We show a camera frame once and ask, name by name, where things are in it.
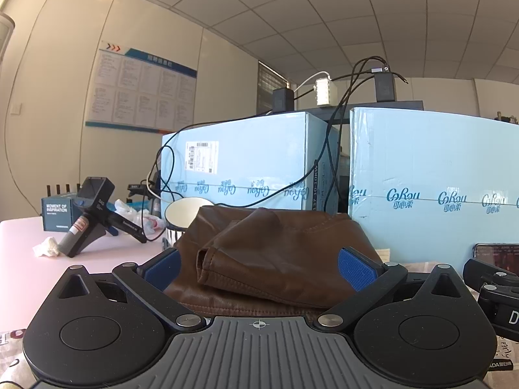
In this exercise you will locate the crumpled white tissue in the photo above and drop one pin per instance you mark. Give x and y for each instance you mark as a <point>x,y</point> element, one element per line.
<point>46,248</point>

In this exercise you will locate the white paper cup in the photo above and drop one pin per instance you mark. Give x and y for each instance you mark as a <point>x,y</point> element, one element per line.
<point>182,212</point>

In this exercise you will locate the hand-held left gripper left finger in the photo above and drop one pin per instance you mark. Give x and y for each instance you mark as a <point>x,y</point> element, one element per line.
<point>167,268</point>

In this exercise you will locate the black hand-held device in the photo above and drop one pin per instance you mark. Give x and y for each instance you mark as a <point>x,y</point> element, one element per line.
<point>95,204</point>

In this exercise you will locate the window blind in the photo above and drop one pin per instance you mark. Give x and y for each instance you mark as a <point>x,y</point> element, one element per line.
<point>269,87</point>

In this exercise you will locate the white power adapter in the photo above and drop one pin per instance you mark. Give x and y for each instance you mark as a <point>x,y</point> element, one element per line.
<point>324,92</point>

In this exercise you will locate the wall notice board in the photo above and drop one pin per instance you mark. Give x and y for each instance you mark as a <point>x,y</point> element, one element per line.
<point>138,93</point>

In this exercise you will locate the white wall switch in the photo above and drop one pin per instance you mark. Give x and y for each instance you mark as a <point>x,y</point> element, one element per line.
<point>16,108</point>

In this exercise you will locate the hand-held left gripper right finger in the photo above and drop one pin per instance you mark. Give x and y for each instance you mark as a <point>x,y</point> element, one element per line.
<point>357,269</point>

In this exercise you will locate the printed table cloth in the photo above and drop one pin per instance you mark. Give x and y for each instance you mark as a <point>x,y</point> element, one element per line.
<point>507,356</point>

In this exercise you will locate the dark blue small box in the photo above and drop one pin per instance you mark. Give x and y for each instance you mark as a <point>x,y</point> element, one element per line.
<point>56,212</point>

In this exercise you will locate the light blue carton with label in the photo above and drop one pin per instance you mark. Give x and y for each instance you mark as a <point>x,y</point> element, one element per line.
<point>251,158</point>

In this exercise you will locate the large light blue carton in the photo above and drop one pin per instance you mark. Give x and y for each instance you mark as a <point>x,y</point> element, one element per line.
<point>438,162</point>

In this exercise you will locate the black smartphone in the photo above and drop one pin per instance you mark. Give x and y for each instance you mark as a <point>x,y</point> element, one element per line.
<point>496,254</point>

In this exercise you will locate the small black power adapter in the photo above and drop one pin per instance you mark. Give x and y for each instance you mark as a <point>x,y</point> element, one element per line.
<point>282,100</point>

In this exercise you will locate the large black power adapter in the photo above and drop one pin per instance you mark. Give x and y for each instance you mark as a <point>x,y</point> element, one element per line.
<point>384,87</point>

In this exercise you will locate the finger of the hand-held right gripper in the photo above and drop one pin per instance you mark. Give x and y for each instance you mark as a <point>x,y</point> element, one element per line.
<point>498,292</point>
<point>492,272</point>

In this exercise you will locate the white plastic bag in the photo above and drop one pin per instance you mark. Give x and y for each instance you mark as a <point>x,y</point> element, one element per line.
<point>136,216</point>

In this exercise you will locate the brown leather garment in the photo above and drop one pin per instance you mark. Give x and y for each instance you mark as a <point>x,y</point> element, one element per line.
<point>267,251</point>

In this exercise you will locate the black router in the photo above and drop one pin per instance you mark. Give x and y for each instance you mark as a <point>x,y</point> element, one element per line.
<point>48,190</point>

